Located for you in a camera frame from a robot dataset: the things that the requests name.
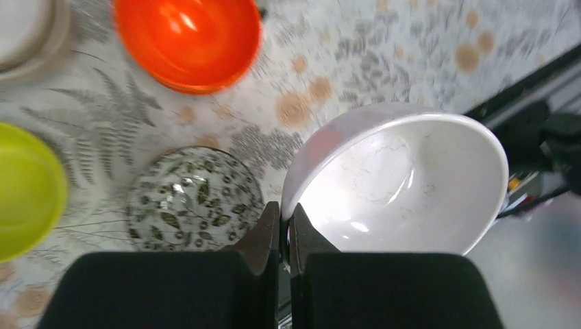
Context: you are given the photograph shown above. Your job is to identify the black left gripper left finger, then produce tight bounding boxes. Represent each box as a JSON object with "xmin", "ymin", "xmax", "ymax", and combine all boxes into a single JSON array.
[{"xmin": 38, "ymin": 202, "xmax": 280, "ymax": 328}]

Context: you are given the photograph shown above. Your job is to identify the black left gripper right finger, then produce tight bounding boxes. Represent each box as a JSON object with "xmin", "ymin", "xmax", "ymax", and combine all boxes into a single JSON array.
[{"xmin": 288, "ymin": 206, "xmax": 503, "ymax": 328}]

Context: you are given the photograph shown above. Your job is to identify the leopard pattern bowl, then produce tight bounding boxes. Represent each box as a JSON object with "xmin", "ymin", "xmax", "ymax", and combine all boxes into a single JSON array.
[{"xmin": 126, "ymin": 146, "xmax": 264, "ymax": 252}]

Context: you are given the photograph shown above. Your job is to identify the white pink bowl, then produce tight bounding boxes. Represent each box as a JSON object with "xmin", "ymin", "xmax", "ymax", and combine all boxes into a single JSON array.
[{"xmin": 281, "ymin": 102, "xmax": 509, "ymax": 255}]

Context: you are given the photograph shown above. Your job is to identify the lime green bowl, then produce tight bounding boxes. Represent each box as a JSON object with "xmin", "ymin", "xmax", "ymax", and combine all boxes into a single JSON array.
[{"xmin": 1, "ymin": 122, "xmax": 69, "ymax": 263}]

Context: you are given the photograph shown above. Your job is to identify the orange bowl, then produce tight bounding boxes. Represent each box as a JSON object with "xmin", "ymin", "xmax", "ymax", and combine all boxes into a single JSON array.
[
  {"xmin": 112, "ymin": 0, "xmax": 262, "ymax": 86},
  {"xmin": 149, "ymin": 69, "xmax": 250, "ymax": 95}
]

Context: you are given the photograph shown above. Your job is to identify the beige bowl with flower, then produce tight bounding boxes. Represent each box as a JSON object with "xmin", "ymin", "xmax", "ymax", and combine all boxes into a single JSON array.
[{"xmin": 1, "ymin": 1, "xmax": 73, "ymax": 84}]

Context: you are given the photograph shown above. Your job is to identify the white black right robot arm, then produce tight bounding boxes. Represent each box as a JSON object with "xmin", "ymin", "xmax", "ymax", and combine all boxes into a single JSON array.
[{"xmin": 492, "ymin": 101, "xmax": 580, "ymax": 219}]

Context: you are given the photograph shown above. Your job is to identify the floral table mat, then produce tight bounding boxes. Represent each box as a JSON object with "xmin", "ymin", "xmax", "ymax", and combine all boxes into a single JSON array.
[{"xmin": 1, "ymin": 1, "xmax": 580, "ymax": 328}]

